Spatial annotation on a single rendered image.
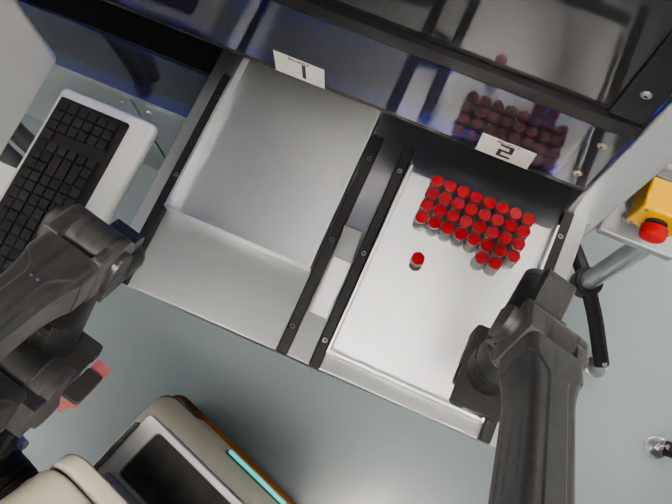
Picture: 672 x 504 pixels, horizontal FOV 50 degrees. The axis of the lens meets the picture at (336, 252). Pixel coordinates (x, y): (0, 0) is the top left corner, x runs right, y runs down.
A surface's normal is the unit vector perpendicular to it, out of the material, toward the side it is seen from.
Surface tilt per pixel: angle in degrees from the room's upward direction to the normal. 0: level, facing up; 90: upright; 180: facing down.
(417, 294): 0
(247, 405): 0
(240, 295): 0
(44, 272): 41
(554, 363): 45
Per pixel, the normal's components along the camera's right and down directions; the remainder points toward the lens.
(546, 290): 0.27, -0.33
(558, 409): 0.51, -0.69
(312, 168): 0.00, -0.25
